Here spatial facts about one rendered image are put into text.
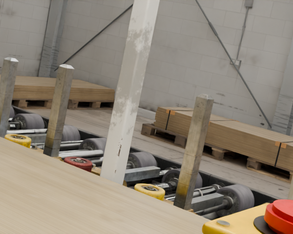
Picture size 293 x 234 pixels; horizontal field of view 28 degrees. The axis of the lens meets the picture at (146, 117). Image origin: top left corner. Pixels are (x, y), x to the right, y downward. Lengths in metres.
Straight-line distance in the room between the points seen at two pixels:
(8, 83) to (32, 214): 0.88
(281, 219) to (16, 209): 0.98
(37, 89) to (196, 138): 6.38
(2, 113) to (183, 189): 0.74
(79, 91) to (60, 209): 7.26
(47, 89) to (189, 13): 2.37
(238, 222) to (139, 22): 1.25
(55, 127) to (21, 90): 5.82
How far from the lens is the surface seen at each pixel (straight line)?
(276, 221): 0.26
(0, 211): 1.18
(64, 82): 1.81
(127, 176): 1.83
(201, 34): 8.56
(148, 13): 1.49
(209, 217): 1.96
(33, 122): 2.50
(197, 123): 1.53
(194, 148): 1.54
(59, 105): 1.82
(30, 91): 7.77
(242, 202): 1.92
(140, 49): 1.49
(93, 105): 8.78
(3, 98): 2.00
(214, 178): 2.11
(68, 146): 2.28
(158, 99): 8.88
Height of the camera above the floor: 1.30
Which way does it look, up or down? 8 degrees down
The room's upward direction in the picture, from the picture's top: 11 degrees clockwise
